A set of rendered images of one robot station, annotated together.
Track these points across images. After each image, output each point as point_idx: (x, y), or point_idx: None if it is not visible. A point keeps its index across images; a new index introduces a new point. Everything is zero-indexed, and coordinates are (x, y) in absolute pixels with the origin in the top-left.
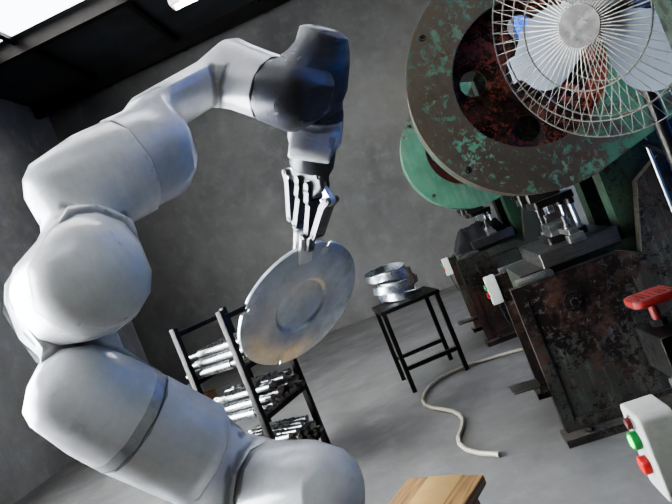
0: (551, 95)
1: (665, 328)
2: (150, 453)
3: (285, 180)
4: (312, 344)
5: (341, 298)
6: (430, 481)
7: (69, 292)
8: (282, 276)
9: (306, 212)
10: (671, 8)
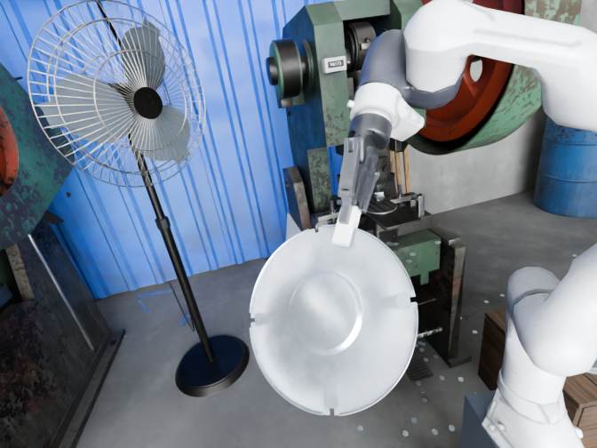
0: (108, 148)
1: None
2: None
3: (358, 149)
4: (282, 385)
5: (265, 312)
6: None
7: None
8: (368, 259)
9: (366, 185)
10: (333, 119)
